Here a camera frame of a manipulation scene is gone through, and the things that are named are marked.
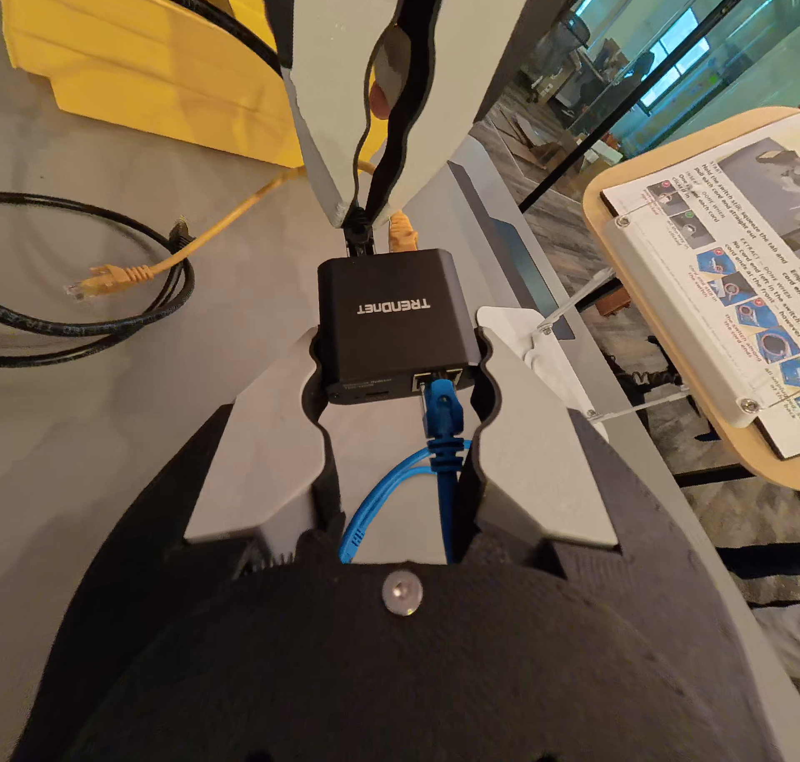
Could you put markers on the black stanchion pole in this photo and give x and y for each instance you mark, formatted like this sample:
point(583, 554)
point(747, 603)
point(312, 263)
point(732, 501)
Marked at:
point(645, 87)

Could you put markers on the black network switch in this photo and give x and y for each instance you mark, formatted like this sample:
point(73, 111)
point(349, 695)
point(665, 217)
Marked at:
point(394, 337)

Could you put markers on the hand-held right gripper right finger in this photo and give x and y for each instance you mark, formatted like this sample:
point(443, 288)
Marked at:
point(544, 462)

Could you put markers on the clear acrylic stand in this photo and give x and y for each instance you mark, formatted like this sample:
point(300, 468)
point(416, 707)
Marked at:
point(578, 299)

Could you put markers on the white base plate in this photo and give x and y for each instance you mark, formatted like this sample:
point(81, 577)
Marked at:
point(506, 328)

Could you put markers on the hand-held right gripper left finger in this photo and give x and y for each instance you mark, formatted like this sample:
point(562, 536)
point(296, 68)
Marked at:
point(262, 462)

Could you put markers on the yellow plastic bin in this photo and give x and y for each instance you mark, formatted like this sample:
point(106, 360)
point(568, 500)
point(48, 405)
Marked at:
point(156, 74)

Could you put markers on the person's left hand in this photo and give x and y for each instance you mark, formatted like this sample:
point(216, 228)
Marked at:
point(380, 101)

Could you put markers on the wooden board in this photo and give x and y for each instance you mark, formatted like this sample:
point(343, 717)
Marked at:
point(687, 146)

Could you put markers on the grey mesh chair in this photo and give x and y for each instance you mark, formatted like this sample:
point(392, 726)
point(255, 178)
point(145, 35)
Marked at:
point(572, 37)

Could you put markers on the printed instruction sheet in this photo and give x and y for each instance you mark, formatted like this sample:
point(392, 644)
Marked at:
point(719, 243)

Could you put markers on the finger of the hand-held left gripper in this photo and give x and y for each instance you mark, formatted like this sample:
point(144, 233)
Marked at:
point(469, 56)
point(331, 87)

